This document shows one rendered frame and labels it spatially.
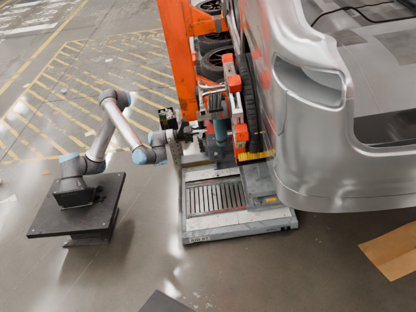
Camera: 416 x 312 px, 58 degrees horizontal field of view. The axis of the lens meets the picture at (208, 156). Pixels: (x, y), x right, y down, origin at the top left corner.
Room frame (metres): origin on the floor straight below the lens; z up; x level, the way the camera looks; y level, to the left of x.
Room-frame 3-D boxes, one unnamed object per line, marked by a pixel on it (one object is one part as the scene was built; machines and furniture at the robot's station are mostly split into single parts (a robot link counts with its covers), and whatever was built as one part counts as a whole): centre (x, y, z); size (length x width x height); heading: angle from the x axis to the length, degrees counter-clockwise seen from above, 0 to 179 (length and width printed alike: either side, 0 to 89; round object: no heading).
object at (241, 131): (1.87, -0.22, 0.85); 0.09 x 0.08 x 0.07; 177
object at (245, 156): (2.06, -0.33, 0.51); 0.29 x 0.06 x 0.06; 87
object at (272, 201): (2.17, -0.40, 0.13); 0.50 x 0.36 x 0.10; 177
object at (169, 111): (2.75, 0.28, 0.51); 0.20 x 0.14 x 0.13; 6
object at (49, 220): (2.17, 1.02, 0.15); 0.60 x 0.60 x 0.30; 82
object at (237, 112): (2.18, -0.23, 0.85); 0.54 x 0.07 x 0.54; 177
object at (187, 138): (2.03, 0.13, 0.80); 0.12 x 0.08 x 0.09; 87
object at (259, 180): (2.17, -0.40, 0.32); 0.40 x 0.30 x 0.28; 177
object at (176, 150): (2.82, 0.27, 0.21); 0.10 x 0.10 x 0.42; 87
